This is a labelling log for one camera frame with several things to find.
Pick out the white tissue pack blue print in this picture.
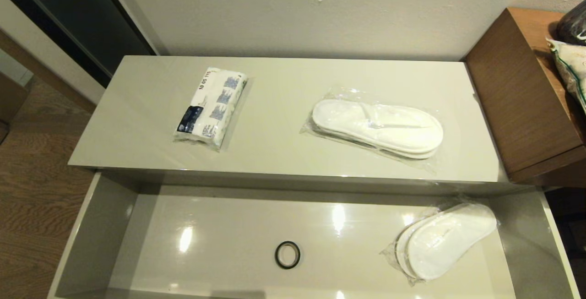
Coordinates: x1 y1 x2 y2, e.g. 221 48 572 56
173 66 249 152

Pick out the white disposable slipper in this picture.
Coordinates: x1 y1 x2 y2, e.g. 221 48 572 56
395 226 419 280
313 123 438 160
407 204 498 281
311 99 444 154

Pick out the glossy white drawer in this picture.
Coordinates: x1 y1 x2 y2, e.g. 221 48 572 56
46 171 582 299

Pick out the glossy white cabinet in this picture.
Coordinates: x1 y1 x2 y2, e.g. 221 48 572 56
68 55 518 196

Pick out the brown wooden side table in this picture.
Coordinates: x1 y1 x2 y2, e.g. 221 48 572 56
462 7 586 189

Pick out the brown wooden baseboard strip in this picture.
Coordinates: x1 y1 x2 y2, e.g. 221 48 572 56
0 31 95 114

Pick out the dark door panel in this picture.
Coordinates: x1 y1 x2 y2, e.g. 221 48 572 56
0 0 156 88

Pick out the brown box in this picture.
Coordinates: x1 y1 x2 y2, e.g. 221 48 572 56
0 74 29 125

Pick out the white bag green edge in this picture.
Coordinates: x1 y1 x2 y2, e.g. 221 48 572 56
547 37 586 112

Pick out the dark plastic bag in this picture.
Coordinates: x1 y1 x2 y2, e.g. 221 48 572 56
558 0 586 45

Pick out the black ring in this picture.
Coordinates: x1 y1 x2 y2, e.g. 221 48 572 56
275 241 301 270

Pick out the white door frame strip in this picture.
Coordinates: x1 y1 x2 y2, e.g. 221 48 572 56
96 0 168 55

